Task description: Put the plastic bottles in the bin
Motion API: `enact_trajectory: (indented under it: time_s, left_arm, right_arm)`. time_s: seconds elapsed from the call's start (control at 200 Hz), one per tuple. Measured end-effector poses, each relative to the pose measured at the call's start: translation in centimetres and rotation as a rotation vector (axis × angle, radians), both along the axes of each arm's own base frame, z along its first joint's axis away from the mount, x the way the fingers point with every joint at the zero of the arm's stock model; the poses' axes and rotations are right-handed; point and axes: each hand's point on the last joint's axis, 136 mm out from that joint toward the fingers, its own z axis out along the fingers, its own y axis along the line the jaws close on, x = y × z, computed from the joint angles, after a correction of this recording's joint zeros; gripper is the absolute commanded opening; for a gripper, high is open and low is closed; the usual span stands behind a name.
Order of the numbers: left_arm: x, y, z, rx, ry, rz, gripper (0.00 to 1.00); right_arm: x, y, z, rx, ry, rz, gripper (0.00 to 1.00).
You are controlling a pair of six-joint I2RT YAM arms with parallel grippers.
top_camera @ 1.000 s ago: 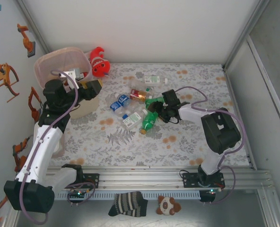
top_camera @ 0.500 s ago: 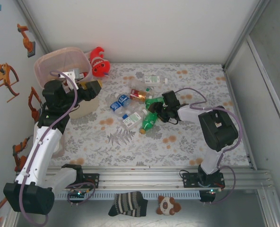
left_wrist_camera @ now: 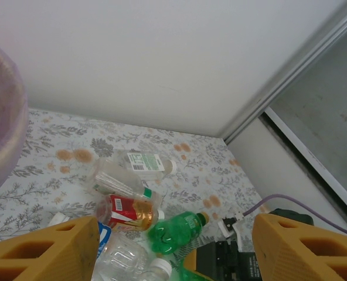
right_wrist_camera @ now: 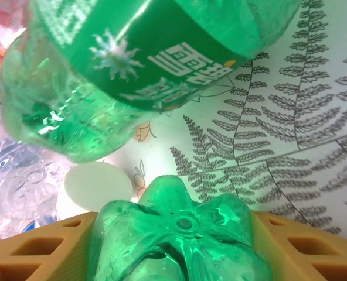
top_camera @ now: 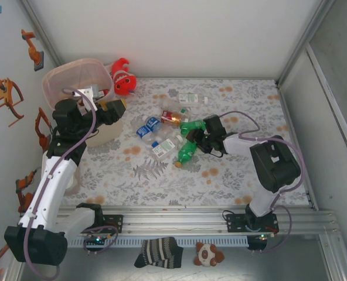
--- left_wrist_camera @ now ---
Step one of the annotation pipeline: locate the green soda bottle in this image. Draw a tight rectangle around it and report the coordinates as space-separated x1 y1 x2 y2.
178 263 212 281
146 211 211 255

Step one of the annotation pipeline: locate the floral tablecloth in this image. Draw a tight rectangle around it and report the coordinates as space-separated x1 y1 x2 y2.
0 107 280 281

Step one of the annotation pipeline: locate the clear crushed bottle green cap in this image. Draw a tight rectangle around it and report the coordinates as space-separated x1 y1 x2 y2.
87 157 157 203

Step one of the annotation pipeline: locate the white green label bottle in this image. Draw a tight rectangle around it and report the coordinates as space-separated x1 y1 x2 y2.
123 149 178 181
148 258 174 281

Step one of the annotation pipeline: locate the pink plastic basket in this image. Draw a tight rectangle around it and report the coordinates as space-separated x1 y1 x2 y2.
0 33 30 203

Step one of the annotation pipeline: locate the red label tea bottle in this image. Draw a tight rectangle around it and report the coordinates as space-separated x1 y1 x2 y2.
96 193 166 232

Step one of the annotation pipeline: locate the aluminium frame post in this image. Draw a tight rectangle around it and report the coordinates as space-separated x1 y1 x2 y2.
222 0 347 144

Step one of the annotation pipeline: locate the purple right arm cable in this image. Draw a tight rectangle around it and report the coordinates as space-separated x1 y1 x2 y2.
243 193 347 238

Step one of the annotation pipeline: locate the blue label water bottle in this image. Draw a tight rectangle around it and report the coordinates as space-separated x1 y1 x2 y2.
47 211 113 260

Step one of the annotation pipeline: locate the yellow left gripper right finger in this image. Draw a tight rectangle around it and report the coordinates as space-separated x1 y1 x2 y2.
251 213 347 281

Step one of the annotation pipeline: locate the clear crushed bottle blue cap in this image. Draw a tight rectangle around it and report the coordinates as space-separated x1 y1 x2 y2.
97 231 151 281

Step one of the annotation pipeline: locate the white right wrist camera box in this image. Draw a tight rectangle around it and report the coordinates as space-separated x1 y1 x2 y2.
218 208 253 253

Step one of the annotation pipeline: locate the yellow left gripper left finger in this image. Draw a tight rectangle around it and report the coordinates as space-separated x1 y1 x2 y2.
0 215 101 281

